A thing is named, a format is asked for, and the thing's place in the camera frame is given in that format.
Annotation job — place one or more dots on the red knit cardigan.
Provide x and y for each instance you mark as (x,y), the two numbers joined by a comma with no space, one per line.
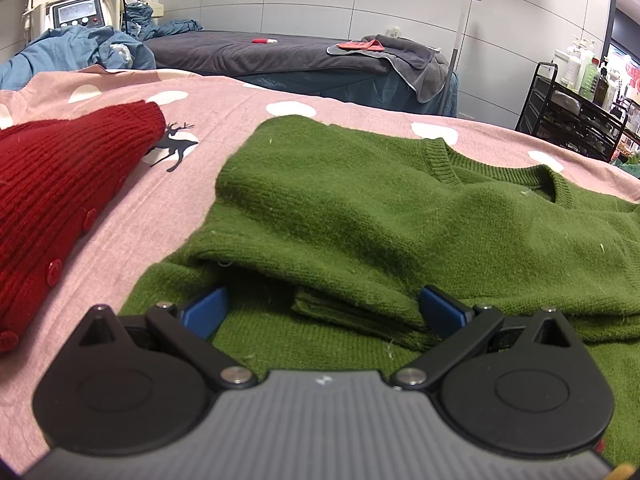
(55,195)

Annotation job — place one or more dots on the small blue cloth pile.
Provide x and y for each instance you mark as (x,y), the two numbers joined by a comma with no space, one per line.
(155,25)

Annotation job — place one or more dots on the dark grey massage bed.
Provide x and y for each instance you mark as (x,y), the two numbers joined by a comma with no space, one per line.
(240,57)

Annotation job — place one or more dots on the black trolley cart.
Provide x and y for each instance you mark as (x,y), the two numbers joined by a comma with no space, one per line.
(570,120)

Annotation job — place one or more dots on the red paper window decoration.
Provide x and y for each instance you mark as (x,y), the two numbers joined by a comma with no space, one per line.
(635,77)

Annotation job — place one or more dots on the pink printed blanket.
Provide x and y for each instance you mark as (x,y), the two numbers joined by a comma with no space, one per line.
(135,220)

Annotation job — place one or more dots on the green knit sweater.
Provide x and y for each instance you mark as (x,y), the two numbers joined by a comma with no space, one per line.
(380,220)

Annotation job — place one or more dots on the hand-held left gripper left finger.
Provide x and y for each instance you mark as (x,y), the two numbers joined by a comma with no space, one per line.
(206,310)

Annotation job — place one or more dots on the red and white tube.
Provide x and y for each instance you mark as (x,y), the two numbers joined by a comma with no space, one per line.
(263,40)

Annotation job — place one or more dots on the grey towel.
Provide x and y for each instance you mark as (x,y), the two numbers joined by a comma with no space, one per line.
(415,62)

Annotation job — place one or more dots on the white machine with screen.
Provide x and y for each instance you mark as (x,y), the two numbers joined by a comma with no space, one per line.
(75,5)

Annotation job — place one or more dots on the white bottle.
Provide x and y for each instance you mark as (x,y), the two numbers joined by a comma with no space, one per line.
(575,62)

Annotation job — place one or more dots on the white floor lamp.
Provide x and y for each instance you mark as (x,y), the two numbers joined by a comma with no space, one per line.
(462,35)

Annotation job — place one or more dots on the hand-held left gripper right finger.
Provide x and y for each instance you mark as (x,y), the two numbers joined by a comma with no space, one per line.
(440,310)

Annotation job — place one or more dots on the large blue cloth pile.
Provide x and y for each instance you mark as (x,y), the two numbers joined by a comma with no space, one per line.
(75,50)

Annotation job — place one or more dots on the red cloth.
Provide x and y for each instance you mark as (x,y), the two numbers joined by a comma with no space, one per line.
(360,45)

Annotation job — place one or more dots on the dark bottle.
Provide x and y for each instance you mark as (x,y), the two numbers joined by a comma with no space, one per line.
(602,90)

